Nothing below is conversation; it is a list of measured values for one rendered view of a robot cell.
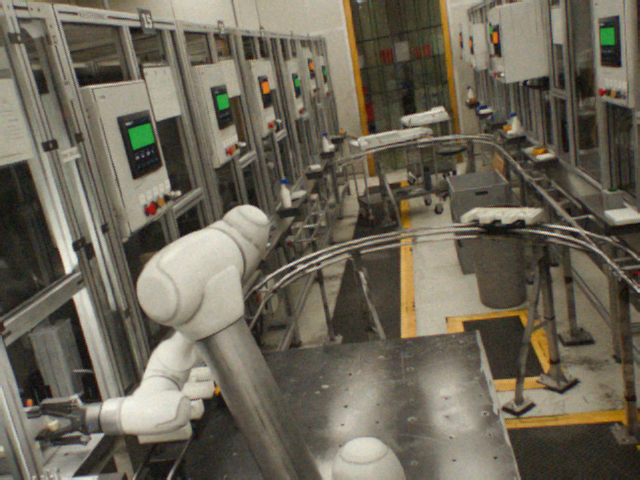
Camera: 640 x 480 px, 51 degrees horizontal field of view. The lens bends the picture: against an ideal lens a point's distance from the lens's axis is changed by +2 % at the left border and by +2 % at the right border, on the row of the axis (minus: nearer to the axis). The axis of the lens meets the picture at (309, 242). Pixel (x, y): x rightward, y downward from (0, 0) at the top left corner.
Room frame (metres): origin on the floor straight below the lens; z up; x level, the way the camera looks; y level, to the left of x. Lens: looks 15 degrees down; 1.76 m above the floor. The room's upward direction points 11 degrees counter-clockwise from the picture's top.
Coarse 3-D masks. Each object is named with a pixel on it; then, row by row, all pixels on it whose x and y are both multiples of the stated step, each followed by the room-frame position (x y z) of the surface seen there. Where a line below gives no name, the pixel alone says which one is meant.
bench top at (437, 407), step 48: (432, 336) 2.32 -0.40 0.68; (288, 384) 2.15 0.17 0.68; (336, 384) 2.08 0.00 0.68; (384, 384) 2.02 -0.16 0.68; (432, 384) 1.96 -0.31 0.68; (480, 384) 1.91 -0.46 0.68; (240, 432) 1.89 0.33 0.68; (336, 432) 1.78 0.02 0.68; (384, 432) 1.73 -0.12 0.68; (432, 432) 1.69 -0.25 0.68; (480, 432) 1.65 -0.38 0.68
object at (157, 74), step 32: (64, 32) 2.03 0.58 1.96; (96, 32) 2.23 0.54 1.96; (96, 64) 2.17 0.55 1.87; (160, 64) 2.71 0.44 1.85; (160, 96) 2.62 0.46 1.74; (160, 128) 2.56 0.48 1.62; (192, 128) 2.93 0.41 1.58; (160, 224) 2.34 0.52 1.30; (192, 224) 2.99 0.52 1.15; (128, 256) 2.04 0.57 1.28
